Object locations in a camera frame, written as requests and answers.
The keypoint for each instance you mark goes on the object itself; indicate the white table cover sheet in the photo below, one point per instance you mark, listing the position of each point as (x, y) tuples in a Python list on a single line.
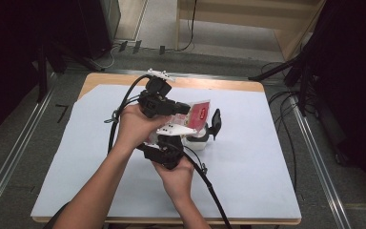
[(251, 165)]

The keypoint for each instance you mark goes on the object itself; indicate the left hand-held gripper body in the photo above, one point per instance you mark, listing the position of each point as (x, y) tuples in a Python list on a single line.
[(155, 103)]

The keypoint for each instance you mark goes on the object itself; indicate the clear jar with black lid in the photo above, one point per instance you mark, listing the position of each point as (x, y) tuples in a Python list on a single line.
[(201, 143)]

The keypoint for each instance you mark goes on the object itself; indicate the red and white pouch bag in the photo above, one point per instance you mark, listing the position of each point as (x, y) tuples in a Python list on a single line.
[(200, 114)]

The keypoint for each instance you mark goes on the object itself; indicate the black curtain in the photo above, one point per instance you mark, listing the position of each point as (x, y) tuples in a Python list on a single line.
[(355, 95), (6, 63)]

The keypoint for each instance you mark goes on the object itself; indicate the person's left hand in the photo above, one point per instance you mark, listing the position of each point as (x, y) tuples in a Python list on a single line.
[(136, 127)]

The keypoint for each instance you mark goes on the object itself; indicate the person's right hand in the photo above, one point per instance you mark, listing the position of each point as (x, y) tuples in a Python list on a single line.
[(176, 181)]

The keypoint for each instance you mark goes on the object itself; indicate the black tripod stand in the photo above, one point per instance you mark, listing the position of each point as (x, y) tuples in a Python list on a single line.
[(276, 70)]

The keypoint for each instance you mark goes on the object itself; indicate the dark cabinet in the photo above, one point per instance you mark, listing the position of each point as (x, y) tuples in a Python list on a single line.
[(95, 28)]

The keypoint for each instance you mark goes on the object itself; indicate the metal floor rail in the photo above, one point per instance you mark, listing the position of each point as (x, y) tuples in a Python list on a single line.
[(317, 165), (16, 149), (219, 76)]

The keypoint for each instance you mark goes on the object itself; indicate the small black floor bracket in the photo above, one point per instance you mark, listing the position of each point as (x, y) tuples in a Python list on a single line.
[(123, 46), (137, 46), (162, 50)]

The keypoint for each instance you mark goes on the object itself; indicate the black metal stand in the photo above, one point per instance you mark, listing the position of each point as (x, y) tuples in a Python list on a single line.
[(42, 79)]

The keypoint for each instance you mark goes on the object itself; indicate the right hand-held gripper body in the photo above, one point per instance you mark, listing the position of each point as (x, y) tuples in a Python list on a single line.
[(168, 152)]

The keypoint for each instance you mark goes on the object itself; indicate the wooden platform frame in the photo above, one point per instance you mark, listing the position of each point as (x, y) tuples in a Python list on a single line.
[(228, 19)]

